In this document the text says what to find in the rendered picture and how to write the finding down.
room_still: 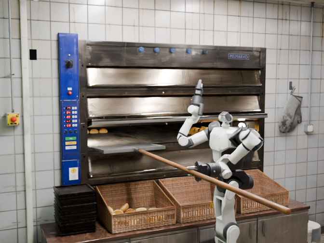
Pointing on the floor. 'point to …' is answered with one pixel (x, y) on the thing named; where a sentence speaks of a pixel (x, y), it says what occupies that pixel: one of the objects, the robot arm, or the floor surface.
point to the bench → (202, 230)
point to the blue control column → (65, 81)
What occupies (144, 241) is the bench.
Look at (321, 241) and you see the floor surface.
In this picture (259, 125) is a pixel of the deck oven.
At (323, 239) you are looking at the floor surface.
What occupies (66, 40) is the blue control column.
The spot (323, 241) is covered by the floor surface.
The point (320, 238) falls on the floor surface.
